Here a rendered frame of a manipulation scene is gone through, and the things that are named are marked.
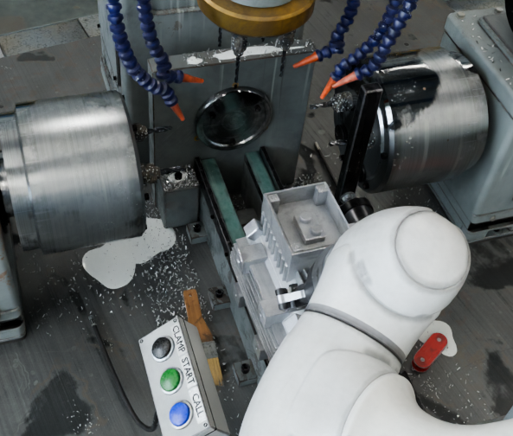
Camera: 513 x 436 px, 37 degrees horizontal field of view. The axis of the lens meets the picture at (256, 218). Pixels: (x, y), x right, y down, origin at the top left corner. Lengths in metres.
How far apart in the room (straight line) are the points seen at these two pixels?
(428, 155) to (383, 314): 0.72
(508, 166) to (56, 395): 0.89
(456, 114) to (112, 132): 0.58
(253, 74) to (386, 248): 0.78
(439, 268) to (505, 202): 0.92
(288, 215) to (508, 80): 0.49
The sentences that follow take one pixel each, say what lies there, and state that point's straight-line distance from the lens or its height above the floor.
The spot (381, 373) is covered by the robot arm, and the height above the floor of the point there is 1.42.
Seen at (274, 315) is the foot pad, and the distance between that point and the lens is 1.08.
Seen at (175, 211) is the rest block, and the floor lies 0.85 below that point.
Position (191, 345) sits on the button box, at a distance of 1.04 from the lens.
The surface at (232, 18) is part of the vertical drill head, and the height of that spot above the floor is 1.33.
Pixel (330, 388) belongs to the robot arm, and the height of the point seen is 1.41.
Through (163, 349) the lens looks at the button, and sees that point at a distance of 1.04.
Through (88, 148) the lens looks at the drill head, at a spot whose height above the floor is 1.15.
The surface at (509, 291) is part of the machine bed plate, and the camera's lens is 1.57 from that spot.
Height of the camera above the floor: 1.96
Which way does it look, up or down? 49 degrees down
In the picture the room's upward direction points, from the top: 7 degrees clockwise
